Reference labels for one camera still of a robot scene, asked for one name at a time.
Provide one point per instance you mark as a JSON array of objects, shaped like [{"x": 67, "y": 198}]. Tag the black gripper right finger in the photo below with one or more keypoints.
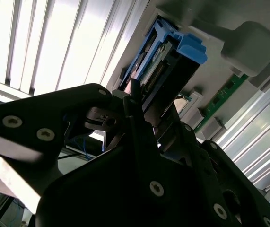
[{"x": 231, "y": 184}]

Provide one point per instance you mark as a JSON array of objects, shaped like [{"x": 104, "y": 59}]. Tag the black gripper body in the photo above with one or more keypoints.
[{"x": 115, "y": 196}]

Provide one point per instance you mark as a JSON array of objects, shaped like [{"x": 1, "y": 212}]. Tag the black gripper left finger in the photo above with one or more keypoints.
[{"x": 42, "y": 113}]

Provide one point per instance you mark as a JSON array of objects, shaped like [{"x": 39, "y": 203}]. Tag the hard disk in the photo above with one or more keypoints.
[{"x": 191, "y": 47}]

